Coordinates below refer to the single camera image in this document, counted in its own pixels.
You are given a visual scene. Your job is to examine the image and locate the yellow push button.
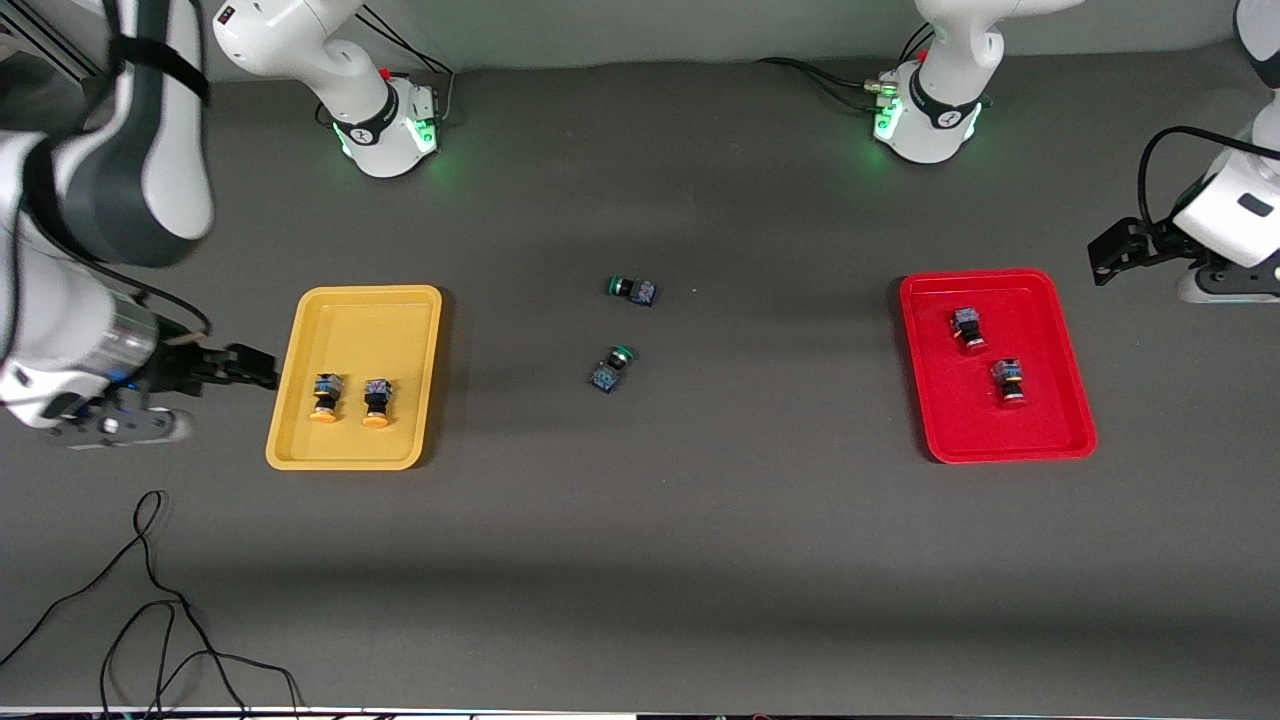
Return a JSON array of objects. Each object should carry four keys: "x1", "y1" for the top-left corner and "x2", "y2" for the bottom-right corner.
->
[
  {"x1": 360, "y1": 377, "x2": 395, "y2": 430},
  {"x1": 308, "y1": 373, "x2": 346, "y2": 425}
]

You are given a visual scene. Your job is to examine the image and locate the red mushroom push button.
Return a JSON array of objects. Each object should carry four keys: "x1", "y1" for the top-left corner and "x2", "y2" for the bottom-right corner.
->
[
  {"x1": 990, "y1": 357, "x2": 1029, "y2": 411},
  {"x1": 950, "y1": 307, "x2": 989, "y2": 357}
]

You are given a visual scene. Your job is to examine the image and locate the yellow plastic tray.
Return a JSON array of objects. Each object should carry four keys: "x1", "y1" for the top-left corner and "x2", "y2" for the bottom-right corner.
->
[{"x1": 265, "y1": 285, "x2": 444, "y2": 472}]

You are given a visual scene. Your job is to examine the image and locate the red plastic tray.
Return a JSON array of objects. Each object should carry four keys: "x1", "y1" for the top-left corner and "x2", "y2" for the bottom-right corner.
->
[{"x1": 898, "y1": 268, "x2": 1099, "y2": 465}]

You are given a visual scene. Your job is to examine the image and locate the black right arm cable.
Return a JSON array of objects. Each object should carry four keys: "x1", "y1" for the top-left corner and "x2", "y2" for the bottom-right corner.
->
[{"x1": 95, "y1": 262, "x2": 213, "y2": 339}]

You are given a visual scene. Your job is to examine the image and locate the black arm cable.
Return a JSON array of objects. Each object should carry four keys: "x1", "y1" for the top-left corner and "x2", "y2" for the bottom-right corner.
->
[
  {"x1": 95, "y1": 262, "x2": 213, "y2": 339},
  {"x1": 1140, "y1": 125, "x2": 1280, "y2": 226}
]

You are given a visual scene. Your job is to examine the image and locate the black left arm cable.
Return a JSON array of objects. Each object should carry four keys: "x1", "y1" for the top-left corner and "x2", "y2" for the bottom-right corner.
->
[{"x1": 1140, "y1": 125, "x2": 1280, "y2": 226}]

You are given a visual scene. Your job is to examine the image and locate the loose black table cable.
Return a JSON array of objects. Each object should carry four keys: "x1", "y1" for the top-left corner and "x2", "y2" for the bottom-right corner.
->
[{"x1": 0, "y1": 489, "x2": 303, "y2": 720}]

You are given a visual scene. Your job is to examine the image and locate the black right arm strap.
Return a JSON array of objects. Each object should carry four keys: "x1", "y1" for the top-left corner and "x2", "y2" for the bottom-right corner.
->
[{"x1": 108, "y1": 33, "x2": 213, "y2": 103}]

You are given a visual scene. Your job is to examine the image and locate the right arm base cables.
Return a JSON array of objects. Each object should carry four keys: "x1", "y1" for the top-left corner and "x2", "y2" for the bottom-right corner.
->
[{"x1": 362, "y1": 5, "x2": 458, "y2": 126}]

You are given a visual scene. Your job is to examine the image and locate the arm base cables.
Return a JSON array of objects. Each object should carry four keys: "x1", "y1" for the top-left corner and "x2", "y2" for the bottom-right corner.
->
[
  {"x1": 755, "y1": 55, "x2": 896, "y2": 113},
  {"x1": 362, "y1": 5, "x2": 458, "y2": 126}
]

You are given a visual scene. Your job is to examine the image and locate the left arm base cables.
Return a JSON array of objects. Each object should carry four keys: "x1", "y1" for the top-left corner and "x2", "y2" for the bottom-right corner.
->
[{"x1": 755, "y1": 55, "x2": 896, "y2": 113}]

